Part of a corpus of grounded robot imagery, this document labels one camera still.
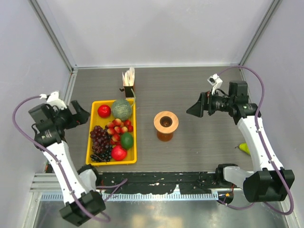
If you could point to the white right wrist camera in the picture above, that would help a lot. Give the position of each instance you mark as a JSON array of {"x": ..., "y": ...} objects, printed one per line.
[{"x": 215, "y": 81}]

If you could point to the dark filter holder box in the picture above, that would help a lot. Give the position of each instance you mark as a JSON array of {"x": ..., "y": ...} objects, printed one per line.
[{"x": 128, "y": 90}]

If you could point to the green netted melon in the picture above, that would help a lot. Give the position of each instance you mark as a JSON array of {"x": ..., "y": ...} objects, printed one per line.
[{"x": 121, "y": 109}]

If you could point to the yellow plastic fruit tray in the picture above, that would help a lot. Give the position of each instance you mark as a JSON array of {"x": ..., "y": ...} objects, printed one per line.
[{"x": 131, "y": 157}]

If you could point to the red apple back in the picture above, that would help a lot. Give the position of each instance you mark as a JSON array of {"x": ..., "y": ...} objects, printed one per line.
[{"x": 104, "y": 111}]

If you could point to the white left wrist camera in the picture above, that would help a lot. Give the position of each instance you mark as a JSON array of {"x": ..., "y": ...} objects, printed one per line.
[{"x": 54, "y": 100}]

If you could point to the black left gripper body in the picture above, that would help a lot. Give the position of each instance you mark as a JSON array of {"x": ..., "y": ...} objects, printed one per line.
[{"x": 65, "y": 118}]

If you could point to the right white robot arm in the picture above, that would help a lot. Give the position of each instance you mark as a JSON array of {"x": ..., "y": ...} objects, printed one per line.
[{"x": 269, "y": 180}]

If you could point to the green pear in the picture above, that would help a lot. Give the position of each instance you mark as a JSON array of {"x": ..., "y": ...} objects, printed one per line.
[{"x": 244, "y": 148}]

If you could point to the red apple front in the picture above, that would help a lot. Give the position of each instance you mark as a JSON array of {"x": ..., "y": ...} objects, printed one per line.
[{"x": 118, "y": 153}]

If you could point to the red apple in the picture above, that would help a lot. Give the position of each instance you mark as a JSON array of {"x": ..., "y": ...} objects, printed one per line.
[
  {"x": 118, "y": 153},
  {"x": 104, "y": 111}
]

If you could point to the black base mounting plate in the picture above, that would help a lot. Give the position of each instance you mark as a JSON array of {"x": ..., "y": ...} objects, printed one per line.
[{"x": 189, "y": 182}]

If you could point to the dark purple grape bunch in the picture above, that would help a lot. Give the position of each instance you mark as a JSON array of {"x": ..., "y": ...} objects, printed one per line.
[{"x": 101, "y": 148}]

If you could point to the green lime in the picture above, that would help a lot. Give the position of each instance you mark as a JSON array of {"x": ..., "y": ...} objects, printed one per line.
[{"x": 126, "y": 141}]

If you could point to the round wooden dripper stand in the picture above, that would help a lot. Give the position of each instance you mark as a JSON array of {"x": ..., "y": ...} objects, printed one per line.
[{"x": 166, "y": 122}]

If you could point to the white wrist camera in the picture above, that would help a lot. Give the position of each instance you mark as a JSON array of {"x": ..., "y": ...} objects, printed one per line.
[
  {"x": 215, "y": 81},
  {"x": 54, "y": 100}
]

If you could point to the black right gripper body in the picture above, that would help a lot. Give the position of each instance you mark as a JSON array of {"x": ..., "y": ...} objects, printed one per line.
[{"x": 215, "y": 102}]

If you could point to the white perforated cable rail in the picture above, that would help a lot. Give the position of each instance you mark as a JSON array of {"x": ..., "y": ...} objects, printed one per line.
[{"x": 175, "y": 196}]

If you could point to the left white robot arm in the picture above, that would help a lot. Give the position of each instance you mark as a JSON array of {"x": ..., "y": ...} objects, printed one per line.
[{"x": 78, "y": 187}]

